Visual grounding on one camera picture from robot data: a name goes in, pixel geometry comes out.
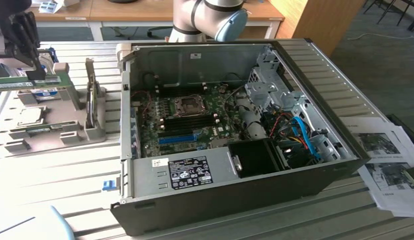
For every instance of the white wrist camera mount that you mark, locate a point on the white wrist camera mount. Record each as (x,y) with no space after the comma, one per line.
(1,45)

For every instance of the black fan shroud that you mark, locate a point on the black fan shroud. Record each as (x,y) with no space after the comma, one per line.
(251,157)

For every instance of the green motherboard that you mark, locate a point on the green motherboard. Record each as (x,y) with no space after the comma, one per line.
(207,140)

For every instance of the CPU socket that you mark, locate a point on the CPU socket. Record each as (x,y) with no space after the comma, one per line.
(188,107)

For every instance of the grey parts rack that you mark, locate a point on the grey parts rack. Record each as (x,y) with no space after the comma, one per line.
(60,125)

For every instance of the office chair base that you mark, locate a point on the office chair base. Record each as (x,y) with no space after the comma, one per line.
(157,30)

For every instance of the black chair legs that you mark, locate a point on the black chair legs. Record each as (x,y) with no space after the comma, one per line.
(394,12)

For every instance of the paper sheets with squares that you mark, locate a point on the paper sheets with squares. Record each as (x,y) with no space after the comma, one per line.
(48,5)

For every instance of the disk with blue label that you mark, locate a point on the disk with blue label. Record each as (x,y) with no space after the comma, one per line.
(47,94)

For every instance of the wooden cabinet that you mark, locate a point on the wooden cabinet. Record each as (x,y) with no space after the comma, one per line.
(313,22)

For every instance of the wooden desk white frame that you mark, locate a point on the wooden desk white frame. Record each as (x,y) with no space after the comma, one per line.
(127,12)

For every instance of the light blue chair back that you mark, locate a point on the light blue chair back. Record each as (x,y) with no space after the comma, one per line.
(64,225)

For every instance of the black RAM slot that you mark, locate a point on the black RAM slot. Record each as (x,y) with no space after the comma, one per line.
(191,122)
(191,125)
(192,128)
(189,119)

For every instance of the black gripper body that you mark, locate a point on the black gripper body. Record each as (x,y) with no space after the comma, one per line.
(21,37)

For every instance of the green RAM stick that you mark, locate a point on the green RAM stick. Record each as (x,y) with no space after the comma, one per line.
(47,128)
(13,85)

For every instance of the silver CPU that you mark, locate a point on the silver CPU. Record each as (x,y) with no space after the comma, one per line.
(31,116)

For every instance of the grey power supply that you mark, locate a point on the grey power supply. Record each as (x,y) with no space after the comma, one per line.
(149,180)

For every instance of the black open PC case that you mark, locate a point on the black open PC case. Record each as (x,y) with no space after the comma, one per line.
(227,207)

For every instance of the printed paper sheets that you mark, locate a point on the printed paper sheets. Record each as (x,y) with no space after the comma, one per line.
(390,180)

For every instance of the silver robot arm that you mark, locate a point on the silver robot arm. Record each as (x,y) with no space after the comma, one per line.
(207,17)

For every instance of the metal disk bay cage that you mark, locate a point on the metal disk bay cage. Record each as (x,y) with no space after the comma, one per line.
(276,95)

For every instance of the white case sticker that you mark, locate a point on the white case sticker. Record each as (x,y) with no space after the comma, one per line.
(195,55)

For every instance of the blue expansion slot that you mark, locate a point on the blue expansion slot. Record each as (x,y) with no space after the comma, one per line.
(176,138)

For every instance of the blue case latch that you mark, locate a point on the blue case latch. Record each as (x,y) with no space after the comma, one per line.
(108,185)

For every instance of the graphics card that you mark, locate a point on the graphics card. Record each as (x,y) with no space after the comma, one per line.
(92,100)

